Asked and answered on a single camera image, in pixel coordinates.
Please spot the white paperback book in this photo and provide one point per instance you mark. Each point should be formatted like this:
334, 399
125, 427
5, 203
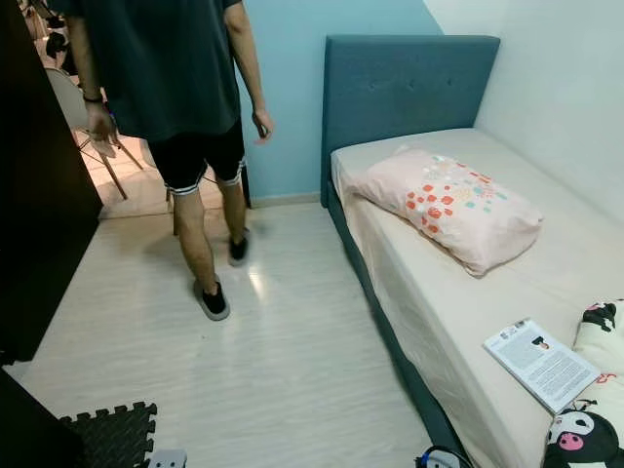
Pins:
541, 366

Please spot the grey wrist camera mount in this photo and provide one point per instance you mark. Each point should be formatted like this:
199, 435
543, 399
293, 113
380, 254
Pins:
441, 460
168, 458

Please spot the pink pillow with orange print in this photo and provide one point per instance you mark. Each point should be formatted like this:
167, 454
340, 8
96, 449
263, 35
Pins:
448, 205

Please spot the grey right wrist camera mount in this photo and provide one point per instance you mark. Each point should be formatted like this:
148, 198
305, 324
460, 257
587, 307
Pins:
441, 460

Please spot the person in dark shirt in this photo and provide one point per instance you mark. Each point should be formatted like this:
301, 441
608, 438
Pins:
156, 68

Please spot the black wardrobe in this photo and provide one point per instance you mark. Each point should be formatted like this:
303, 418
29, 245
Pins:
49, 244

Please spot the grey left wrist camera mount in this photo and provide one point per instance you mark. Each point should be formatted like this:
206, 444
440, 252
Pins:
168, 458

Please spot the black low cabinet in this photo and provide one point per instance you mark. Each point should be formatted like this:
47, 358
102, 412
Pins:
29, 429

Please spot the black foam floor mat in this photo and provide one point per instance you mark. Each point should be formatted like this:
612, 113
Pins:
112, 439

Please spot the cream sheeted mattress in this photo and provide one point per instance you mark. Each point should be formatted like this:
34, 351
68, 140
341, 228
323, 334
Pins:
565, 292

